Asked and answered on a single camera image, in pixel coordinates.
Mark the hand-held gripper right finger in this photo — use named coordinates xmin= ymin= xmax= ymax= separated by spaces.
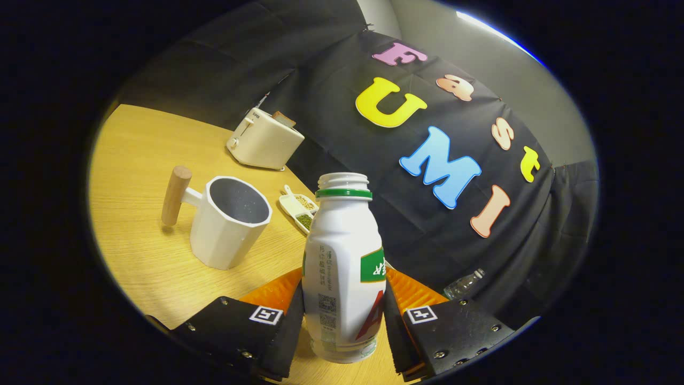
xmin=384 ymin=266 xmax=516 ymax=381

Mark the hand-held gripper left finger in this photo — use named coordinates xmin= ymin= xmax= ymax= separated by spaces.
xmin=147 ymin=267 xmax=305 ymax=381

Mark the white juice bottle green label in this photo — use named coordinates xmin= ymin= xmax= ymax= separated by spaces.
xmin=302 ymin=172 xmax=387 ymax=364

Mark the white cup wooden handle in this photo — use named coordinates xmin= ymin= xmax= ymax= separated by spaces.
xmin=161 ymin=165 xmax=273 ymax=271

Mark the clear plastic water bottle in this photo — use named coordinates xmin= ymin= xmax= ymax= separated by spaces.
xmin=442 ymin=268 xmax=487 ymax=300

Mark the white divided dish with beans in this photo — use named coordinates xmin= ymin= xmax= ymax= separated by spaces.
xmin=279 ymin=185 xmax=320 ymax=236

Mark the cream toaster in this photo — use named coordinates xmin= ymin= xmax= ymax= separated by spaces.
xmin=226 ymin=107 xmax=305 ymax=171

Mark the wooden table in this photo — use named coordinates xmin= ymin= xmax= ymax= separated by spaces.
xmin=88 ymin=104 xmax=407 ymax=385

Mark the black backdrop cloth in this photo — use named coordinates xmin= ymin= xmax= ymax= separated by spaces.
xmin=115 ymin=0 xmax=599 ymax=329

